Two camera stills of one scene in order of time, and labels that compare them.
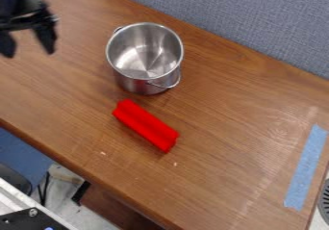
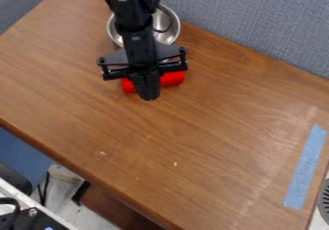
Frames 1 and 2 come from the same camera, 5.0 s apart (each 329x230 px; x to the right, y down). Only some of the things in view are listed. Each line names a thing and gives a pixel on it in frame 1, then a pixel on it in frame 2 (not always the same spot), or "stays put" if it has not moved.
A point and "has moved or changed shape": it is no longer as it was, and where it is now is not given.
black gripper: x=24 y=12 → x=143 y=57
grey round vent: x=323 y=204 stays put
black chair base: x=16 y=178 stays put
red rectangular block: x=146 y=125 → x=168 y=79
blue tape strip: x=297 y=190 stays put
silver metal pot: x=144 y=54 has moved or changed shape
